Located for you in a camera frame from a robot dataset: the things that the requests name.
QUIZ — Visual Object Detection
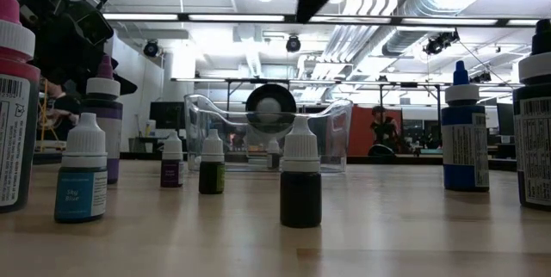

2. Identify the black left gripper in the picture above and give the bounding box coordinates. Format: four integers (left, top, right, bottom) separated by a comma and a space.
25, 0, 139, 96

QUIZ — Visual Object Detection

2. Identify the large purple food coloring bottle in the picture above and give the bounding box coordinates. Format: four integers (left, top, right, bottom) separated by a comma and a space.
81, 55, 125, 186

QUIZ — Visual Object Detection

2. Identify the large pink food coloring bottle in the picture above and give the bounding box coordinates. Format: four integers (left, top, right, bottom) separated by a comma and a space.
0, 0, 41, 214

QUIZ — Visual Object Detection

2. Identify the small purple dropper bottle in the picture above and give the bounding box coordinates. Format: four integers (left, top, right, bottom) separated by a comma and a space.
160, 131, 185, 188

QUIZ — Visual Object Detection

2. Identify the small sky blue dropper bottle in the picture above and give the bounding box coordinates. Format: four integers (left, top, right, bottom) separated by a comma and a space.
54, 112, 108, 225

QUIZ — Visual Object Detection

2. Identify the small green dropper bottle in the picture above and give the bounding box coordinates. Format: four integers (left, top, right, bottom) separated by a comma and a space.
198, 128, 226, 195

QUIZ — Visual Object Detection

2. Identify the small white-capped dropper bottle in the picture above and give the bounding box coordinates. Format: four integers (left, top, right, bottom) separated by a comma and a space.
266, 138, 282, 170

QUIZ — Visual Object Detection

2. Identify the small black dropper bottle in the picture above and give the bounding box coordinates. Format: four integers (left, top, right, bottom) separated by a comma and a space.
280, 116, 323, 229

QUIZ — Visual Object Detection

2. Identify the large blue food coloring bottle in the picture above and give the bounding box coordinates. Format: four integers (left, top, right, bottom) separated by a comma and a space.
442, 60, 491, 193

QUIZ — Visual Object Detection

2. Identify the large black food coloring bottle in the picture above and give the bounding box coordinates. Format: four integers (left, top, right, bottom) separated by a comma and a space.
511, 18, 551, 212

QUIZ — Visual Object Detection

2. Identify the person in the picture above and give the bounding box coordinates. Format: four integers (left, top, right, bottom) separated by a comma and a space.
40, 77, 85, 140
370, 105, 402, 156

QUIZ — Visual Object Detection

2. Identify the black round ceiling spotlight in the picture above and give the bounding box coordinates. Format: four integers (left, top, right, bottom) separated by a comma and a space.
285, 34, 302, 53
142, 39, 160, 58

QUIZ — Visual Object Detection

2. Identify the yellow stand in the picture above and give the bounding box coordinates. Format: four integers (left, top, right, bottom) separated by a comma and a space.
38, 79, 61, 152

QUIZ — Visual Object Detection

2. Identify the black computer monitor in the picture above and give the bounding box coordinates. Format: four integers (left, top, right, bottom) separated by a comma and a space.
496, 102, 516, 137
149, 101, 187, 140

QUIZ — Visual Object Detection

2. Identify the black bar with light strips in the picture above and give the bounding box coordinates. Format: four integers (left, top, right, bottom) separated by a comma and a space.
102, 12, 542, 28

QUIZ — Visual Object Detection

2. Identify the clear plastic bin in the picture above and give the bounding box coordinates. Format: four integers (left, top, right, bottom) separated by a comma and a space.
183, 93, 354, 174

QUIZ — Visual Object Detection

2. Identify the orange partition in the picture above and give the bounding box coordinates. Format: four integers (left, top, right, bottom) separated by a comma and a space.
347, 105, 404, 157

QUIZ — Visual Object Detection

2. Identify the black office chair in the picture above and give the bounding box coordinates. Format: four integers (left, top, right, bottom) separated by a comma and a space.
368, 143, 397, 157

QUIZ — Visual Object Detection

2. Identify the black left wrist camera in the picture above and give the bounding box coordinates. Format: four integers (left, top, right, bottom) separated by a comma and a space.
76, 2, 115, 46

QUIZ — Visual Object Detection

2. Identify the black aluminium table frame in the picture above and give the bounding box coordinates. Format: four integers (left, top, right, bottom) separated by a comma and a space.
33, 151, 517, 173

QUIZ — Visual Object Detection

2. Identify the black background workstation frame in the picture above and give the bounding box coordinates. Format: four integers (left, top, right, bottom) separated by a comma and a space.
170, 77, 447, 157

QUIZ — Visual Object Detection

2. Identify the black ceiling camera mount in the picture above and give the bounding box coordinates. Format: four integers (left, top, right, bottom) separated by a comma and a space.
423, 30, 461, 57

